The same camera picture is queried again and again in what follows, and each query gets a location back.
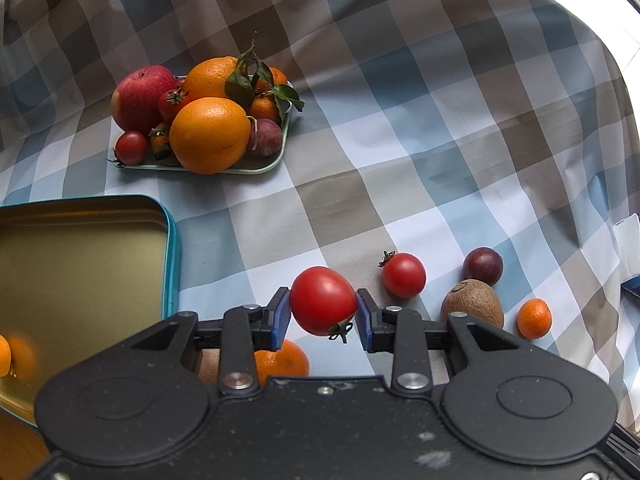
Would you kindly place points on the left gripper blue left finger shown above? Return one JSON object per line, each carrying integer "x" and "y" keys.
{"x": 248, "y": 329}

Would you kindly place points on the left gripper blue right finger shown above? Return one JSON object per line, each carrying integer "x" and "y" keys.
{"x": 398, "y": 331}

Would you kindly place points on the red tomato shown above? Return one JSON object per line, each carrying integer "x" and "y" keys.
{"x": 403, "y": 274}
{"x": 323, "y": 303}

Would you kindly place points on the large brown kiwi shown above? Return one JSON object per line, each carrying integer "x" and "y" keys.
{"x": 475, "y": 298}

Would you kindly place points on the dark purple plum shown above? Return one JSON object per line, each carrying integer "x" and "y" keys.
{"x": 483, "y": 264}

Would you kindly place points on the light green fruit plate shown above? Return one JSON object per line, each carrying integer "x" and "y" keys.
{"x": 245, "y": 166}

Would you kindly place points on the gold metal tin tray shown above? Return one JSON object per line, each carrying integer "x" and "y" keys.
{"x": 77, "y": 276}

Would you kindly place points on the plum on plate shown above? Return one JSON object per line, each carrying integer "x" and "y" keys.
{"x": 266, "y": 138}

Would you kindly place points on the large front orange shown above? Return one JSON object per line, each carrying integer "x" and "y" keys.
{"x": 209, "y": 135}

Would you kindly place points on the large orange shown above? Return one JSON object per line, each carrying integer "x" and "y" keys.
{"x": 209, "y": 135}
{"x": 208, "y": 78}

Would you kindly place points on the checkered blue brown tablecloth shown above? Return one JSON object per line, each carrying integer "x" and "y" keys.
{"x": 430, "y": 126}

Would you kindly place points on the small mandarin plate front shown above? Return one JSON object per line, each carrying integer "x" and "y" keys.
{"x": 159, "y": 141}

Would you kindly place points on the cherry tomato on plate front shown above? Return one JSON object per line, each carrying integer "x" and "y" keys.
{"x": 132, "y": 148}

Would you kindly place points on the small mandarin with leaves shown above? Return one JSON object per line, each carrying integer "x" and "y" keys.
{"x": 265, "y": 107}

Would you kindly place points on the tomato on plate middle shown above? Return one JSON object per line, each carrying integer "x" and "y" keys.
{"x": 171, "y": 102}

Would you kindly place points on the blue tissue pack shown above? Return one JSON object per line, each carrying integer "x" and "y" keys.
{"x": 627, "y": 238}

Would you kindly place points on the large back orange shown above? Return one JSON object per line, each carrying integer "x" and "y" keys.
{"x": 208, "y": 78}

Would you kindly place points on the red apple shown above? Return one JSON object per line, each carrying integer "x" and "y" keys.
{"x": 134, "y": 102}

